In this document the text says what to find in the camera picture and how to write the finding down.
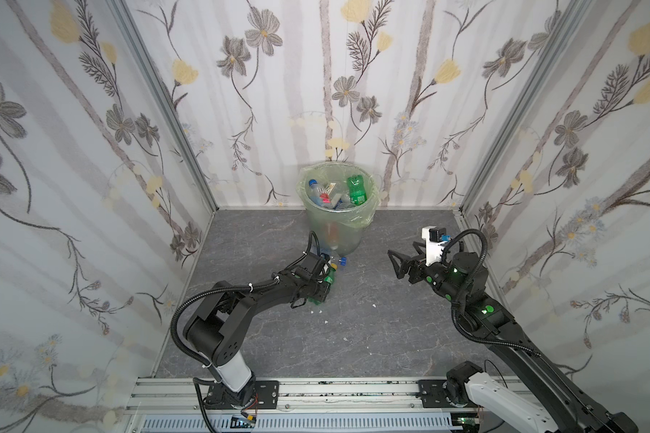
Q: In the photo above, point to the Fiji water bottle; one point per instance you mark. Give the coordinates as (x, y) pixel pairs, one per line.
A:
(316, 192)

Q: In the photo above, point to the white slotted cable duct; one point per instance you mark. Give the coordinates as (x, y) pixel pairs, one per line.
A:
(337, 422)

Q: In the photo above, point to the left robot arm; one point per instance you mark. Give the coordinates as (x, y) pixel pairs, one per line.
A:
(184, 314)

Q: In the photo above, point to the green-lined mesh trash bin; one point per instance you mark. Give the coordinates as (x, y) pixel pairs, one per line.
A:
(339, 230)

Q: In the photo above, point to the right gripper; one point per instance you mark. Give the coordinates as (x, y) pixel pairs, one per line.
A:
(414, 265)

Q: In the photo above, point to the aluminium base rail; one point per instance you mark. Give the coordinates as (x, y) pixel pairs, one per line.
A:
(294, 395)

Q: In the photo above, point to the green bottle yellow cap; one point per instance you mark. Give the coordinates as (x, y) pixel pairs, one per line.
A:
(322, 289)
(357, 190)

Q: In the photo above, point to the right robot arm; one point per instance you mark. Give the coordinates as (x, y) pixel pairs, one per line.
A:
(561, 405)

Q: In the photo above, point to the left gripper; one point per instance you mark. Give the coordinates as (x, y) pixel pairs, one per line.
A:
(321, 278)

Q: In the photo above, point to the clear square bottle white cap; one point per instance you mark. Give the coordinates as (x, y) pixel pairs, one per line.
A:
(335, 192)

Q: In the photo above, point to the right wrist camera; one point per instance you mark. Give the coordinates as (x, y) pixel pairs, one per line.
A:
(435, 239)

